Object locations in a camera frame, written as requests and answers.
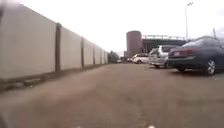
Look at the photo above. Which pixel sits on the trees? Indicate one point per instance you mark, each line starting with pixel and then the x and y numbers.
pixel 113 56

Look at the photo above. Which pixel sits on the white car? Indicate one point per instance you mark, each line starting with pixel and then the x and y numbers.
pixel 140 58

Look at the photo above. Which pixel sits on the brown dirt road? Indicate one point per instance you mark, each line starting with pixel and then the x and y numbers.
pixel 126 93

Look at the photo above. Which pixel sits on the silver car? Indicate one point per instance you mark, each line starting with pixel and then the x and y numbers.
pixel 158 56

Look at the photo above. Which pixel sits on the robot's own part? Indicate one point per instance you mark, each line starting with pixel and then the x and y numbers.
pixel 151 126

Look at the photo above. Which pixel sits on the street lamp pole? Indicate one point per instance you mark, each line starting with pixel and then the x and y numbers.
pixel 186 23

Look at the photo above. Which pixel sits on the dark car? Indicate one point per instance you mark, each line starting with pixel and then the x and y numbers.
pixel 196 55

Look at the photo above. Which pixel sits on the pale concrete panel wall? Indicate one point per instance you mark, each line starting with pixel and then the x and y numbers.
pixel 30 46

